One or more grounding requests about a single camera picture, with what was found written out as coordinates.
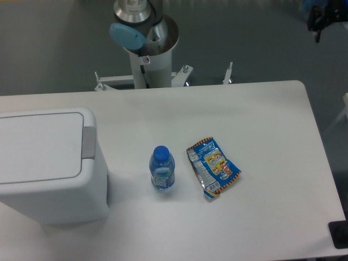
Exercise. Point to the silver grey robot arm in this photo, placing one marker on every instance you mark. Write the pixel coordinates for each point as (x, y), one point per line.
(138, 24)

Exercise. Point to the grey trash can push button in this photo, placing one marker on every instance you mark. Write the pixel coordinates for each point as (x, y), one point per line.
(88, 142)

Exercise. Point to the white plastic trash can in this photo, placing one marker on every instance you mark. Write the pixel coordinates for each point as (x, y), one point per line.
(43, 175)

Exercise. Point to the clear blue-capped water bottle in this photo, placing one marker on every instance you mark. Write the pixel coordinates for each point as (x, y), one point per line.
(162, 168)

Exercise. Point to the blue foil snack wrapper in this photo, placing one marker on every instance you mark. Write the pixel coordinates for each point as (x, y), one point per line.
(212, 168)

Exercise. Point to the black equipment in background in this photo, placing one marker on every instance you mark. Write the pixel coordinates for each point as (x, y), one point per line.
(322, 14)

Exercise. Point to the black clamp at table edge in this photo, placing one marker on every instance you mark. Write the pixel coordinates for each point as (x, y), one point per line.
(338, 231)

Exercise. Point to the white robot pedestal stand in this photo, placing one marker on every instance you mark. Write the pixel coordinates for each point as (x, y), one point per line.
(152, 64)

